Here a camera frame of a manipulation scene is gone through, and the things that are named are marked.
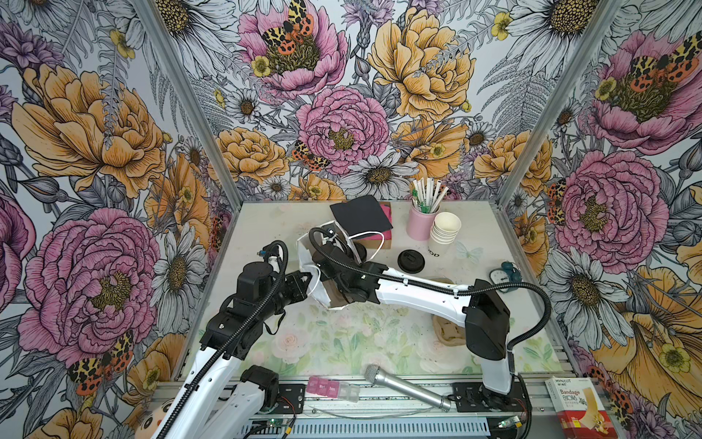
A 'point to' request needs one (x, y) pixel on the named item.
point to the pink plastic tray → (332, 388)
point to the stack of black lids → (410, 262)
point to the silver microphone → (375, 376)
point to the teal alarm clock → (507, 273)
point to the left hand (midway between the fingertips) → (311, 285)
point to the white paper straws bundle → (426, 196)
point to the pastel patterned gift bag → (323, 288)
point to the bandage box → (579, 408)
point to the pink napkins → (388, 234)
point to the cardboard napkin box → (375, 244)
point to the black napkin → (362, 215)
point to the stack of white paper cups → (443, 232)
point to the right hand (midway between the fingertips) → (326, 259)
